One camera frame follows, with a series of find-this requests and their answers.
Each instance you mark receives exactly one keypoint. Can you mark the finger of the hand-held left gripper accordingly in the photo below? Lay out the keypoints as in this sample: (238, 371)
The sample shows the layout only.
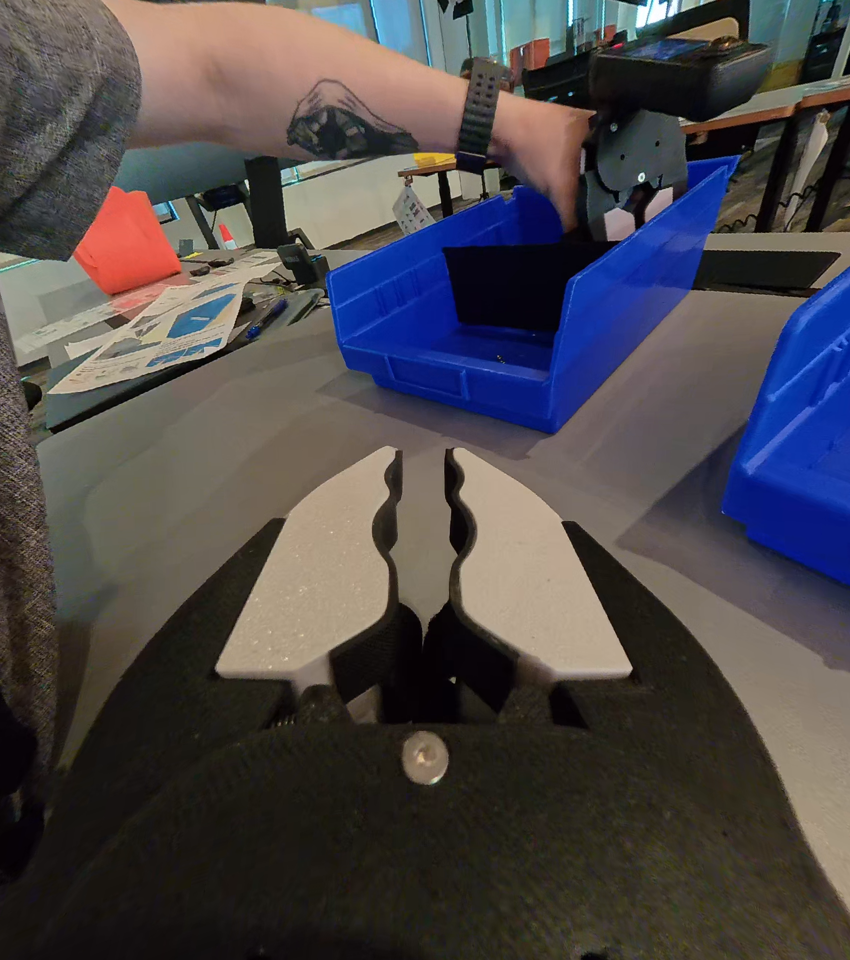
(661, 200)
(620, 225)

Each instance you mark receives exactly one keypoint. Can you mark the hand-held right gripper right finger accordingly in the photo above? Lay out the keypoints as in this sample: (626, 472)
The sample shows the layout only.
(537, 585)

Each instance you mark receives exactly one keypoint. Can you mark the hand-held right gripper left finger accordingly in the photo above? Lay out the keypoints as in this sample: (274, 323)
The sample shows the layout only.
(312, 585)

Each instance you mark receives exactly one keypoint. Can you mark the blue storage bin with divider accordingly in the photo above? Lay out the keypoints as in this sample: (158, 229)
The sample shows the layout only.
(620, 337)

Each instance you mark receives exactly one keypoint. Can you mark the blue plastic storage bin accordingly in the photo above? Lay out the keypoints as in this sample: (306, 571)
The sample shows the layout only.
(830, 450)

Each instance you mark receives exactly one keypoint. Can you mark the person's left forearm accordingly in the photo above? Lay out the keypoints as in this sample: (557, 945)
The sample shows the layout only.
(244, 90)

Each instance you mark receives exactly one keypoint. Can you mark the person's left hand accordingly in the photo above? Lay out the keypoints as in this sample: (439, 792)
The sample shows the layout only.
(545, 150)

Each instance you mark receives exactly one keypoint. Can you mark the black bin divider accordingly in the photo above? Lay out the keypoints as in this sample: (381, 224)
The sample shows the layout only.
(515, 285)

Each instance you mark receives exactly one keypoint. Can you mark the black table mat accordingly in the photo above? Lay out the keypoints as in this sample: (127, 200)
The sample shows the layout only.
(770, 271)

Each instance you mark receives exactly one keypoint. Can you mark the wooden desk with black legs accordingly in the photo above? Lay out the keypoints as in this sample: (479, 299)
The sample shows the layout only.
(845, 94)

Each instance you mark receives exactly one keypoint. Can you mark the black wristwatch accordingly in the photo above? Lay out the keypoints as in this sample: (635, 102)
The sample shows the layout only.
(481, 97)

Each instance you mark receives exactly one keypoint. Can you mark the yellow paper pad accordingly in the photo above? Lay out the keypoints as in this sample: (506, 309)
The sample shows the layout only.
(432, 160)

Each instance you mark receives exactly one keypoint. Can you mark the white printed sign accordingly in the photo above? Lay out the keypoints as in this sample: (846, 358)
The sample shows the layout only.
(413, 210)

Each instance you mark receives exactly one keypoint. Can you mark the blue pen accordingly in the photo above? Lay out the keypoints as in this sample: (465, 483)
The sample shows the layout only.
(267, 319)

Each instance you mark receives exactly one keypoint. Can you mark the printed leaflet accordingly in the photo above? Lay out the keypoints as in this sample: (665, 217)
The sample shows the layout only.
(169, 337)

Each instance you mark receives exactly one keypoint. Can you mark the black charger device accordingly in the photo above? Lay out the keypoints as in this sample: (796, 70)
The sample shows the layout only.
(303, 264)

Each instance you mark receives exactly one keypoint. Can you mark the orange traffic cone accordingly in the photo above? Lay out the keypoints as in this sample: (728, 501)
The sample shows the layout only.
(228, 240)

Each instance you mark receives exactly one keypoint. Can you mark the red bag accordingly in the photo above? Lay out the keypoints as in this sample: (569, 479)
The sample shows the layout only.
(124, 247)

